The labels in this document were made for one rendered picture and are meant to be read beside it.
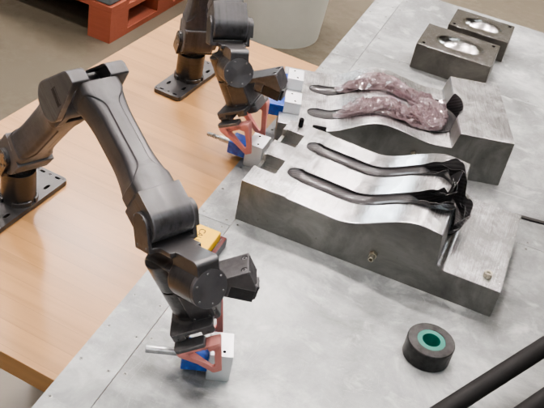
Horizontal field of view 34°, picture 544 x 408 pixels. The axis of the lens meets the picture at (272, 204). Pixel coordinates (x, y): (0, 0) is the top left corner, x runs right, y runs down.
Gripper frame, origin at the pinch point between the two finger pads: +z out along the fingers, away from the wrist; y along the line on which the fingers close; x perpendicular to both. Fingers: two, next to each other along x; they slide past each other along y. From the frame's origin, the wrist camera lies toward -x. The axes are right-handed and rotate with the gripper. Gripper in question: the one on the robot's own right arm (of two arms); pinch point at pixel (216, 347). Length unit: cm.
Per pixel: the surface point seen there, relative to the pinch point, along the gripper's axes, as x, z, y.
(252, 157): -4, 5, 56
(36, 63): 103, 38, 229
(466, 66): -53, 29, 107
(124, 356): 14.1, -2.6, 0.7
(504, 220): -48, 26, 41
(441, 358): -31.1, 19.0, 4.3
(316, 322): -12.6, 12.4, 12.8
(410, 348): -26.8, 17.3, 6.4
